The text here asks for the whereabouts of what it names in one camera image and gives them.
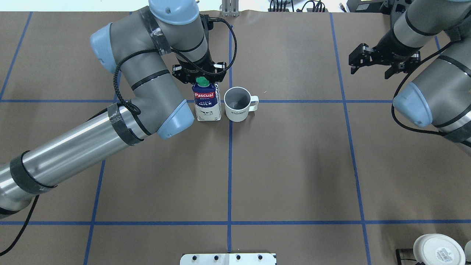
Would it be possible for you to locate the white cup on rack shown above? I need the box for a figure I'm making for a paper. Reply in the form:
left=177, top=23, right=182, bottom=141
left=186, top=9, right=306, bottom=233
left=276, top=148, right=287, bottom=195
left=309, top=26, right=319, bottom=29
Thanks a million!
left=464, top=241, right=471, bottom=265
left=413, top=234, right=466, bottom=265

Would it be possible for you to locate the black wire cup rack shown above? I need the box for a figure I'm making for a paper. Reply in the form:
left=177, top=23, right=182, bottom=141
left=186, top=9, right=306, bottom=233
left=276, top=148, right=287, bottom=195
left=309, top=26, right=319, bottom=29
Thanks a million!
left=395, top=248, right=419, bottom=265

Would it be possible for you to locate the white camera post with base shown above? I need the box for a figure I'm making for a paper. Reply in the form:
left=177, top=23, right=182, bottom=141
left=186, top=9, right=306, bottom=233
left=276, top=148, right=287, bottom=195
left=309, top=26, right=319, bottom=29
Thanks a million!
left=180, top=252, right=277, bottom=265

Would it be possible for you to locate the lower white cup on rack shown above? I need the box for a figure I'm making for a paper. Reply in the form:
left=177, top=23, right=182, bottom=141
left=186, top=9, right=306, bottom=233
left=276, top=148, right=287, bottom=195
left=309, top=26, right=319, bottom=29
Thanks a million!
left=413, top=234, right=466, bottom=265

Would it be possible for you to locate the blue white milk carton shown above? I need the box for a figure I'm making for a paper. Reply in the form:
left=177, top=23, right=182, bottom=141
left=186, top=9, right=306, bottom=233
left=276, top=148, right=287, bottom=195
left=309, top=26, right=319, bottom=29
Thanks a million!
left=192, top=77, right=222, bottom=122

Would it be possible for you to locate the white mug with dark inside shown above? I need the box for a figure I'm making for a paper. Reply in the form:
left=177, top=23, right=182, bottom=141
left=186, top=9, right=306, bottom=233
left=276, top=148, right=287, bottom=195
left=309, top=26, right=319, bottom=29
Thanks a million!
left=224, top=86, right=259, bottom=122

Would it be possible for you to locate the upper white cup on rack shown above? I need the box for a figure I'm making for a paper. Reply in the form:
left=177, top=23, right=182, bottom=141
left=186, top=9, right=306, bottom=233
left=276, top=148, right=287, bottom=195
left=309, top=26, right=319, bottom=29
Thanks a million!
left=464, top=241, right=471, bottom=265

